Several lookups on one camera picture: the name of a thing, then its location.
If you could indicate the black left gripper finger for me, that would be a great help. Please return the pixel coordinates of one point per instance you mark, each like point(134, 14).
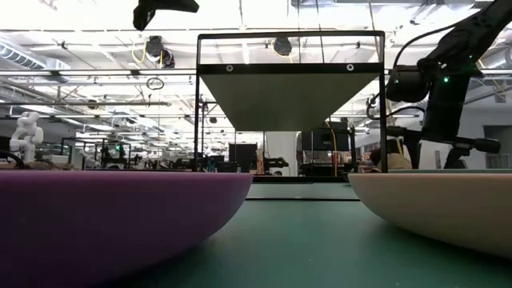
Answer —
point(176, 5)

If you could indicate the grey door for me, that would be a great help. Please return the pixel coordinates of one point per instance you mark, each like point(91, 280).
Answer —
point(505, 134)

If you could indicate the black cabinet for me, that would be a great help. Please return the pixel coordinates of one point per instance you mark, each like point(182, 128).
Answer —
point(242, 158)

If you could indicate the black frame workcell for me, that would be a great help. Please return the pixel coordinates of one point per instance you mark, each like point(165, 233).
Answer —
point(114, 162)

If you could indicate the small black ceiling reel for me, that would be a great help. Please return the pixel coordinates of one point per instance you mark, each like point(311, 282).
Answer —
point(372, 102)

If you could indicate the black background robot arm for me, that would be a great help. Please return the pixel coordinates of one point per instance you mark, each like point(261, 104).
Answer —
point(276, 162)

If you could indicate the white wall box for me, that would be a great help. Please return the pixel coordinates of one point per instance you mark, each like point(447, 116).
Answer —
point(438, 159)

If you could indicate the white column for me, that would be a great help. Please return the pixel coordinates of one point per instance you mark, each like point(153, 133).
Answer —
point(282, 146)

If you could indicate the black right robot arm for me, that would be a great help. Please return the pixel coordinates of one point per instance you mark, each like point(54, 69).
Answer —
point(472, 40)

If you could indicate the black metal frame shelf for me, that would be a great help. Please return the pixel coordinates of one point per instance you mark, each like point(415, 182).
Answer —
point(286, 100)

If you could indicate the white robot figure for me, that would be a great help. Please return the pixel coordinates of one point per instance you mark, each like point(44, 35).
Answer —
point(26, 134)

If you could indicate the purple plastic plate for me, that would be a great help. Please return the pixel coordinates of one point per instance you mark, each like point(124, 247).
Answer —
point(100, 224)

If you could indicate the long ceiling pipe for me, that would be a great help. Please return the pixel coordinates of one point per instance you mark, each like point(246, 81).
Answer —
point(80, 103)

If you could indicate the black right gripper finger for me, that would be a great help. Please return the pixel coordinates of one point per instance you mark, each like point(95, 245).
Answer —
point(458, 157)
point(414, 154)

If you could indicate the black equipment rack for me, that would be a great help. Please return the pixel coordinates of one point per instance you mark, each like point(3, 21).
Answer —
point(320, 140)

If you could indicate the long ceiling light rail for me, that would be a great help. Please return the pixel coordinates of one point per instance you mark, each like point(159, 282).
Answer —
point(100, 72)

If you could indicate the cream plastic plate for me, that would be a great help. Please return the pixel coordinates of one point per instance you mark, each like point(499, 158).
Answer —
point(440, 208)

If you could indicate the silver ventilation duct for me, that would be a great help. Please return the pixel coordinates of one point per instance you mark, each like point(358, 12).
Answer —
point(20, 58)

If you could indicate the black ceiling device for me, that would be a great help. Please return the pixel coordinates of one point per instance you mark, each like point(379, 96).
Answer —
point(169, 59)

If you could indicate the person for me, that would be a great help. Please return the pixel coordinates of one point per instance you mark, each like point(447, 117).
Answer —
point(396, 163)

